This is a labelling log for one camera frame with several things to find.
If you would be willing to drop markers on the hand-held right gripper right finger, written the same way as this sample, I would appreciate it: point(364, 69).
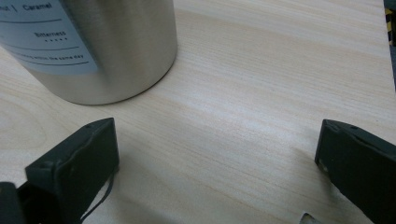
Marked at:
point(364, 168)

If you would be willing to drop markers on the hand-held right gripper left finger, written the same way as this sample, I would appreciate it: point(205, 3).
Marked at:
point(77, 168)

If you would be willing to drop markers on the steel canister with pale label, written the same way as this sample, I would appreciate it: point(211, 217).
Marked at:
point(124, 46)

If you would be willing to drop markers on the yellow and black striped tape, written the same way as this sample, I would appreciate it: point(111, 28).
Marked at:
point(390, 25)

